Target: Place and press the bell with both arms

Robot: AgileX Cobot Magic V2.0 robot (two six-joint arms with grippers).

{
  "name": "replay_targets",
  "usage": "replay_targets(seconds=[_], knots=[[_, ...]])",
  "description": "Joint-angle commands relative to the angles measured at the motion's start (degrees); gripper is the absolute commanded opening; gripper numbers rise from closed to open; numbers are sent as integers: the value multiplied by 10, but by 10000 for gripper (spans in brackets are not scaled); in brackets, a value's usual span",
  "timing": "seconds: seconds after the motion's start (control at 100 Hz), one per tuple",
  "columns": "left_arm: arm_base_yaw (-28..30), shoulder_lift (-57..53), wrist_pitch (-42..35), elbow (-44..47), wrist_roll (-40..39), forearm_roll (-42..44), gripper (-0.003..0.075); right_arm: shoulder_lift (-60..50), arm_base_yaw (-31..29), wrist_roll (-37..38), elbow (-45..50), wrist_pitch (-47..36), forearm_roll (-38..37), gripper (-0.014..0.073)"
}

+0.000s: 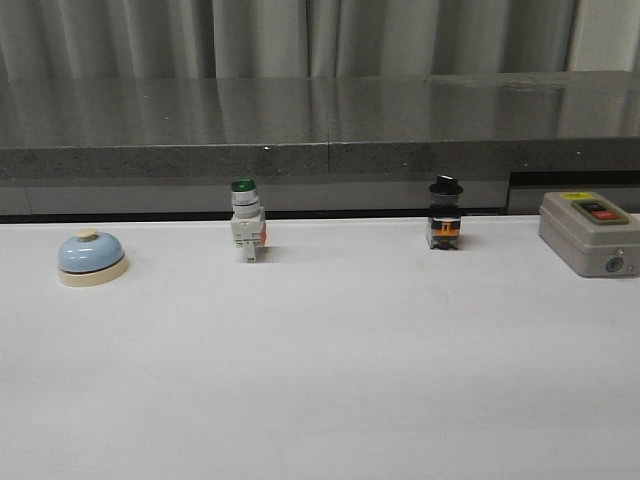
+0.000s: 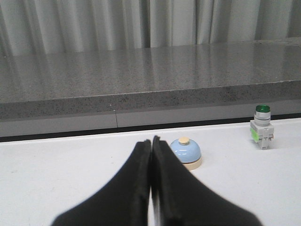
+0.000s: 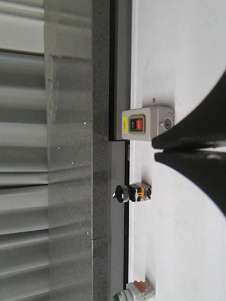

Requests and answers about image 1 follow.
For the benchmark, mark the grey curtain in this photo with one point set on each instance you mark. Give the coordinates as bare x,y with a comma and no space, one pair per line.
199,39

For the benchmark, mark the green pushbutton switch white body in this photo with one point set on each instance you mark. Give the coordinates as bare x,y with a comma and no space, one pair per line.
248,224

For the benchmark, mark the black rotary selector switch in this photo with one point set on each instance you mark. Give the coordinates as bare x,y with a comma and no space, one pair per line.
444,221

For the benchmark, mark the blue and cream call bell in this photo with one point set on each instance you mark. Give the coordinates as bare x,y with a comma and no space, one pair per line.
90,258

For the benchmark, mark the grey push button switch box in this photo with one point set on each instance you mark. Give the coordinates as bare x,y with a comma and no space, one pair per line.
595,237

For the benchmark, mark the dark grey stone counter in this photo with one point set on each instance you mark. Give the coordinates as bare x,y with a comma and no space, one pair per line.
345,146

